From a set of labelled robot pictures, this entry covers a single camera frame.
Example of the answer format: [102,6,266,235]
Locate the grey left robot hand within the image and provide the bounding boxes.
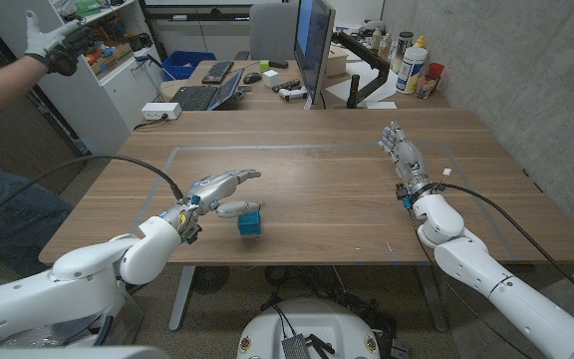
[160,169,265,234]

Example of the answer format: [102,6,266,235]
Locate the person's gloved hand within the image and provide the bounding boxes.
[22,9,97,78]

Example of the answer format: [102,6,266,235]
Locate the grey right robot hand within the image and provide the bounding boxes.
[377,121,431,194]

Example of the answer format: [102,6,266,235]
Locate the blue cube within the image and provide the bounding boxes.
[237,210,262,237]

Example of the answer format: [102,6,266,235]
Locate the white shelf cabinet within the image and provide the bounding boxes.
[0,0,166,159]

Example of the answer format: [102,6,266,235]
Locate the clear glass cup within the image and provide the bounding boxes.
[415,74,437,100]

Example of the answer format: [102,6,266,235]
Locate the white wipes canister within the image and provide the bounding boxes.
[395,46,429,95]

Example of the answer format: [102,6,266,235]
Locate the white paper sheets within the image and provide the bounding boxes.
[324,60,401,104]

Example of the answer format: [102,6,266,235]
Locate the grey tape outline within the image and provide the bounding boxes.
[130,141,520,260]

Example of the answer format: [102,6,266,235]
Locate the white power strip box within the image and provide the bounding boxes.
[141,102,182,122]

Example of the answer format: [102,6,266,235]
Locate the black open laptop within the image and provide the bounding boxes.
[170,68,245,112]

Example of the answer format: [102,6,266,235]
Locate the wooden office desk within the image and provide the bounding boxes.
[159,59,451,112]

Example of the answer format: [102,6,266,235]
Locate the dark lidded jar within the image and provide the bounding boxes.
[390,31,415,74]

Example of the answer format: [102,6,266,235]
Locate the grey table leg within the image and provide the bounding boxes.
[415,263,450,333]
[167,265,196,332]

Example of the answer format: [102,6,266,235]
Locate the black keyboard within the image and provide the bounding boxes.
[201,60,235,85]

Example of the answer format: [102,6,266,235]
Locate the light wooden box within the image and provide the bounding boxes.
[325,45,350,78]

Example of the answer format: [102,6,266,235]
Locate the white game controller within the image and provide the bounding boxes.
[278,87,309,103]

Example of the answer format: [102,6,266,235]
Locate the blue plastic bin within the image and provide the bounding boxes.
[160,50,217,81]

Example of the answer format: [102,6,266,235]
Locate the black computer monitor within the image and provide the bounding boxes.
[293,0,337,107]

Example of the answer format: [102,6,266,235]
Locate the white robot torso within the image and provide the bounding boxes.
[236,297,382,359]

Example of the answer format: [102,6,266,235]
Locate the grey office chair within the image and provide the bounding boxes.
[234,2,301,62]

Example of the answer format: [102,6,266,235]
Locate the black power strip cable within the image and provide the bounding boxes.
[133,114,169,133]

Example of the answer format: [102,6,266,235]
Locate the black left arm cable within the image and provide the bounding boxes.
[0,153,185,226]

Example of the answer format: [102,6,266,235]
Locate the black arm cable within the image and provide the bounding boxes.
[434,181,574,311]
[0,153,185,226]

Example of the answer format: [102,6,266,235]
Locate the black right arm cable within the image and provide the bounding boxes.
[434,181,574,311]

